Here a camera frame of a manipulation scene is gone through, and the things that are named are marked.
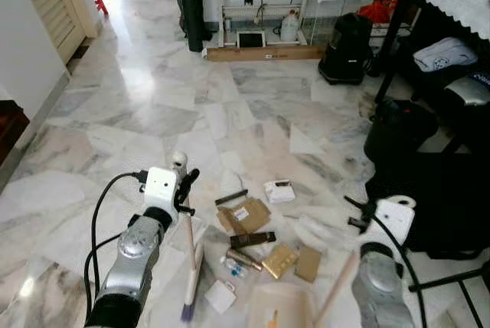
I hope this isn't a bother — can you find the bronze metallic tube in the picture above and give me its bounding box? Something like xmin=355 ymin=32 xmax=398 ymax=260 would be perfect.
xmin=226 ymin=248 xmax=263 ymax=271

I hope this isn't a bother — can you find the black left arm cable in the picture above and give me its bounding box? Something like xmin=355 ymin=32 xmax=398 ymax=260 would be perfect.
xmin=83 ymin=171 xmax=148 ymax=321

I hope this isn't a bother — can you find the long wooden plank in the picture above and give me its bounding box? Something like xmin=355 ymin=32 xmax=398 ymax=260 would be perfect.
xmin=205 ymin=44 xmax=326 ymax=62

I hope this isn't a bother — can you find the black metal floor leg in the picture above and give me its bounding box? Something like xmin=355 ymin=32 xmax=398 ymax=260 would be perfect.
xmin=410 ymin=261 xmax=490 ymax=328

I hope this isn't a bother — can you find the plain brown cardboard piece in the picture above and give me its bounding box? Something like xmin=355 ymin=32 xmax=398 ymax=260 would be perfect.
xmin=295 ymin=246 xmax=322 ymax=283

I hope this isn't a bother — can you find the grey folded cloth bag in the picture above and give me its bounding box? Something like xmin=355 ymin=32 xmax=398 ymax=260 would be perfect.
xmin=413 ymin=37 xmax=479 ymax=72

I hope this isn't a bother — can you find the red plastic bag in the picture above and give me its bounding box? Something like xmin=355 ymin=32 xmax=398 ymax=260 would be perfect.
xmin=358 ymin=0 xmax=399 ymax=24

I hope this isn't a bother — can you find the brown labelled cardboard box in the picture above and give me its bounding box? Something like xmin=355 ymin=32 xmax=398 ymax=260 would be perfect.
xmin=218 ymin=198 xmax=271 ymax=235

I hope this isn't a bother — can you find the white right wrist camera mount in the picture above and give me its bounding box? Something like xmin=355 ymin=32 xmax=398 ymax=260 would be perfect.
xmin=366 ymin=196 xmax=417 ymax=248

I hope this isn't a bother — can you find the white framed tablet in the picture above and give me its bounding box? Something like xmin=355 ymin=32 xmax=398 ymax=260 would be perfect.
xmin=236 ymin=29 xmax=266 ymax=49

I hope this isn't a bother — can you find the small crushed plastic bottle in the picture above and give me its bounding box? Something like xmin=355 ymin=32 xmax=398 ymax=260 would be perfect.
xmin=222 ymin=255 xmax=250 ymax=277

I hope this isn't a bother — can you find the cream dustpan wooden handle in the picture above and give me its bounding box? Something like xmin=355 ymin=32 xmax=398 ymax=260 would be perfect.
xmin=249 ymin=250 xmax=361 ymax=328

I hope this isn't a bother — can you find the wooden handled cream broom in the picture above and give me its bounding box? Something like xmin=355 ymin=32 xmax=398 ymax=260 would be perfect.
xmin=170 ymin=152 xmax=207 ymax=323

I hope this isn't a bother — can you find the black floor appliance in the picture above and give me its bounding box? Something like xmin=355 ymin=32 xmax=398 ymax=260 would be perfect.
xmin=318 ymin=12 xmax=376 ymax=85

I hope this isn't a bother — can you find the gold foil box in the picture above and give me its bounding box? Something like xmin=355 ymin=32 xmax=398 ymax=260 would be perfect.
xmin=262 ymin=244 xmax=299 ymax=280

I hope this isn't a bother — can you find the clear plastic jug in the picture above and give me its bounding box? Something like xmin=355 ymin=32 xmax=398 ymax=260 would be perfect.
xmin=279 ymin=10 xmax=301 ymax=43

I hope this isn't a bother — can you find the silver case blue print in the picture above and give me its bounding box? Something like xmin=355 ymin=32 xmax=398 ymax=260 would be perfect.
xmin=444 ymin=71 xmax=490 ymax=107

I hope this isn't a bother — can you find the black flat stick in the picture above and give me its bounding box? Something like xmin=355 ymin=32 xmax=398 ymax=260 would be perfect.
xmin=214 ymin=190 xmax=250 ymax=206

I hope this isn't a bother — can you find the black rolled mat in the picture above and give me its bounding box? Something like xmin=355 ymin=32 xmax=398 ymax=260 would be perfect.
xmin=176 ymin=0 xmax=206 ymax=53

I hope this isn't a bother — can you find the small white printed box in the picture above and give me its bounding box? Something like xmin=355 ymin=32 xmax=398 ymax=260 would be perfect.
xmin=264 ymin=180 xmax=296 ymax=205

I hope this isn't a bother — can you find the large black fabric bag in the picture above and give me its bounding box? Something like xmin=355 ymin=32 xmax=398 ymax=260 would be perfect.
xmin=364 ymin=98 xmax=490 ymax=260

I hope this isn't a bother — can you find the dark brown wrapper bar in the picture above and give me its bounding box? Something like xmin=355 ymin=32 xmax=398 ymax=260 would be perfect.
xmin=230 ymin=231 xmax=276 ymax=249

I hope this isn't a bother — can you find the crumpled white paper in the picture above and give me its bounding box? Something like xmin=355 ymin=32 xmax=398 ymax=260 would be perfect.
xmin=220 ymin=171 xmax=244 ymax=195

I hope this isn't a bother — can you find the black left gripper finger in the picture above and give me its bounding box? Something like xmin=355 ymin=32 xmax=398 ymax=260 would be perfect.
xmin=179 ymin=169 xmax=201 ymax=205

